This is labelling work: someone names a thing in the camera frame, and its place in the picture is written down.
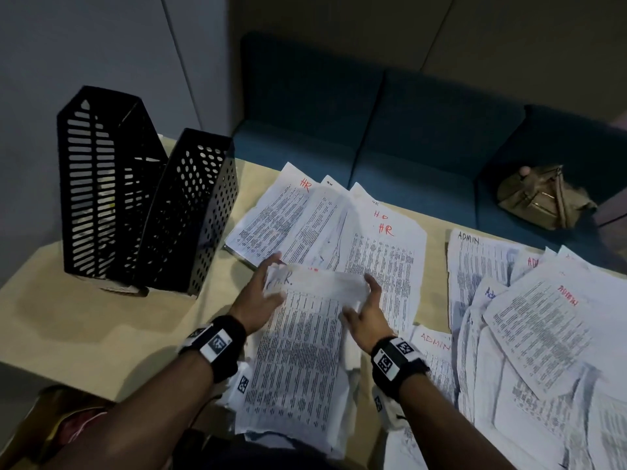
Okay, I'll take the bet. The person's left hand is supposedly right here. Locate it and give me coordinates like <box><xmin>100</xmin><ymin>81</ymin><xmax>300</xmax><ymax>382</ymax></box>
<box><xmin>229</xmin><ymin>253</ymin><xmax>287</xmax><ymax>337</ymax></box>

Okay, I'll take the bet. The person's right hand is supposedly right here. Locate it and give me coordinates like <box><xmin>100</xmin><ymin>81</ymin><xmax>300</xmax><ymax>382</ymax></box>
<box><xmin>340</xmin><ymin>274</ymin><xmax>396</xmax><ymax>354</ymax></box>

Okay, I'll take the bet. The white printed paper sheet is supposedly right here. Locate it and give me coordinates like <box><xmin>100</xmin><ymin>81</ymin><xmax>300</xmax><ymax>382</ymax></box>
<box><xmin>234</xmin><ymin>263</ymin><xmax>371</xmax><ymax>438</ymax></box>

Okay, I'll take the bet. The person's left forearm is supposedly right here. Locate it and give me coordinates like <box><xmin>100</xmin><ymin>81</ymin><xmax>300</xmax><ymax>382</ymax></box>
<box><xmin>41</xmin><ymin>354</ymin><xmax>241</xmax><ymax>470</ymax></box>

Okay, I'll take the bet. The person's right forearm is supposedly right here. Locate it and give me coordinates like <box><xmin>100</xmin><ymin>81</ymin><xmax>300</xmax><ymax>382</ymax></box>
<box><xmin>392</xmin><ymin>373</ymin><xmax>521</xmax><ymax>470</ymax></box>

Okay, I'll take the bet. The pile of red-marked papers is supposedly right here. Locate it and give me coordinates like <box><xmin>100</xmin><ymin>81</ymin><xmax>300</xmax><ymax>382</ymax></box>
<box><xmin>223</xmin><ymin>162</ymin><xmax>427</xmax><ymax>334</ymax></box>

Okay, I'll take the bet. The black round-holed file holder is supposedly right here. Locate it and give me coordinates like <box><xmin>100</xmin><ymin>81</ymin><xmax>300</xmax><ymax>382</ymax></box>
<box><xmin>141</xmin><ymin>128</ymin><xmax>240</xmax><ymax>298</ymax></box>

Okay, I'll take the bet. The pile of overlapping crumpled papers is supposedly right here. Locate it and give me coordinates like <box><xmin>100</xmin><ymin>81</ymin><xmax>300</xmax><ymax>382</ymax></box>
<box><xmin>410</xmin><ymin>229</ymin><xmax>627</xmax><ymax>470</ymax></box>

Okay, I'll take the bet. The blue fabric sofa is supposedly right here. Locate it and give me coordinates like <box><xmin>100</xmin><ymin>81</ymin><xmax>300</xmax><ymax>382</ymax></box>
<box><xmin>230</xmin><ymin>31</ymin><xmax>627</xmax><ymax>280</ymax></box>

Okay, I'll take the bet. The black slotted file holder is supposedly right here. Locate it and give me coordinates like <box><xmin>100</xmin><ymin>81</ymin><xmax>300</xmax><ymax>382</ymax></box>
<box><xmin>56</xmin><ymin>85</ymin><xmax>170</xmax><ymax>290</ymax></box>

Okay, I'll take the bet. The tan leather bag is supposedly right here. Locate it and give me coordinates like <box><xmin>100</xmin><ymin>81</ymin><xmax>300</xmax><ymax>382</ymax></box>
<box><xmin>497</xmin><ymin>164</ymin><xmax>599</xmax><ymax>232</ymax></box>

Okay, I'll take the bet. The black wrist camera band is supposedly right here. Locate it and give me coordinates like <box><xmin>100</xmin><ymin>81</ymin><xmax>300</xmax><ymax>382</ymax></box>
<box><xmin>370</xmin><ymin>336</ymin><xmax>431</xmax><ymax>432</ymax></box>
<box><xmin>178</xmin><ymin>315</ymin><xmax>253</xmax><ymax>408</ymax></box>

